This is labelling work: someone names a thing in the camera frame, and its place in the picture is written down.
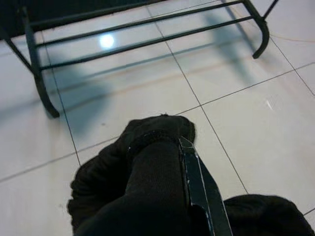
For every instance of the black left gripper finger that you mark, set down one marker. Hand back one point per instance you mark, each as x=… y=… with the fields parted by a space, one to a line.
x=201 y=191

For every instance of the black printed t-shirt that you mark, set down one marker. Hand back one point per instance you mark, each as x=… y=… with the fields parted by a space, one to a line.
x=147 y=184

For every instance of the black metal clothes rack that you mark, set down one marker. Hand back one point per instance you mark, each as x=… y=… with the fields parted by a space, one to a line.
x=34 y=59

